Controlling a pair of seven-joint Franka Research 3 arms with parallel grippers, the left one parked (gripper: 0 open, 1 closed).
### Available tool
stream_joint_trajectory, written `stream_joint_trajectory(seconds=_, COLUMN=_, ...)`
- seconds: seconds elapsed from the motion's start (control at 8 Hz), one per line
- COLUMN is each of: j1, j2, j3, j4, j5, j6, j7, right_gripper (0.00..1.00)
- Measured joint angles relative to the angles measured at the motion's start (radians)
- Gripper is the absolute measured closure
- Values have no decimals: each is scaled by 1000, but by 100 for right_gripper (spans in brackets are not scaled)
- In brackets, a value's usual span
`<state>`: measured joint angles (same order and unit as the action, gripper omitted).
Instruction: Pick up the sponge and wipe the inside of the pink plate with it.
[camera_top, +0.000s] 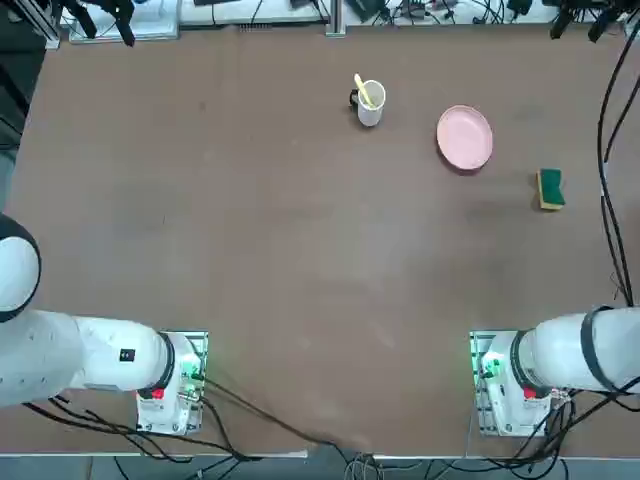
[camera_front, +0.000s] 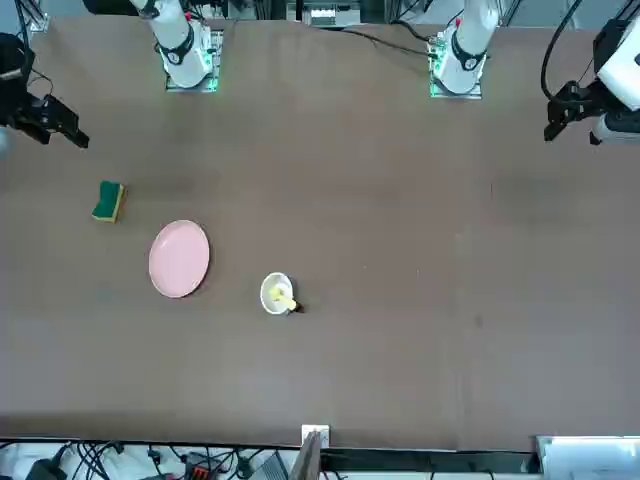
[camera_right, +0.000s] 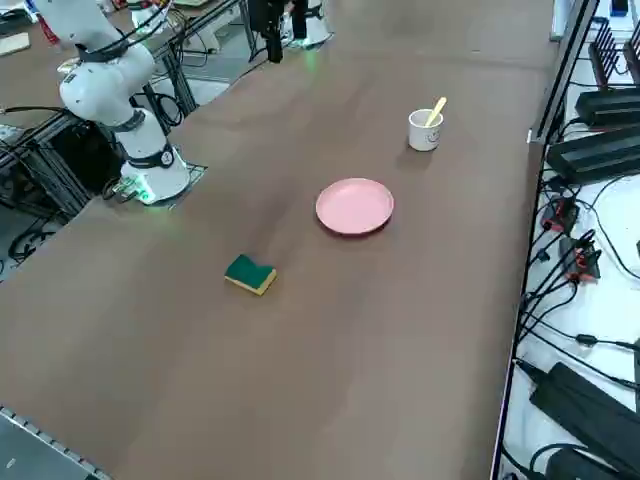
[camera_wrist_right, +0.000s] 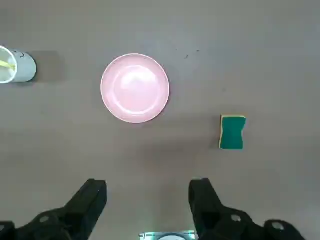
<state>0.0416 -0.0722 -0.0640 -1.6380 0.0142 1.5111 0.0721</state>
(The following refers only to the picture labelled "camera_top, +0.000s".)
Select green and yellow sponge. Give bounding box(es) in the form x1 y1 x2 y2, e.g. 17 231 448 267
536 168 567 212

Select pink plate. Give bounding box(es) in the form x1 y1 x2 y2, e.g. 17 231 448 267
436 104 495 174

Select white smiley mug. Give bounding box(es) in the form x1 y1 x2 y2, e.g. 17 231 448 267
348 79 388 128

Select yellow spoon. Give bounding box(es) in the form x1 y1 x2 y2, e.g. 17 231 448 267
353 73 376 108

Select black power brick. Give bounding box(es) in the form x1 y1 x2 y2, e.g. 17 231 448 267
347 0 392 24

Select black tripod legs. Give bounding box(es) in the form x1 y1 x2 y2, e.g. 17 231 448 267
549 0 632 44
59 0 137 49

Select black left arm base cable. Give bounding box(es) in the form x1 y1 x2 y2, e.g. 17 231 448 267
202 377 381 464

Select aluminium post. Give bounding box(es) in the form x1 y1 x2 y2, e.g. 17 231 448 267
325 0 347 37

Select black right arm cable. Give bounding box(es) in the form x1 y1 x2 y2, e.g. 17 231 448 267
596 19 640 307

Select black right arm base cables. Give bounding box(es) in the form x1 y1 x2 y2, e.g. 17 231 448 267
499 384 640 480

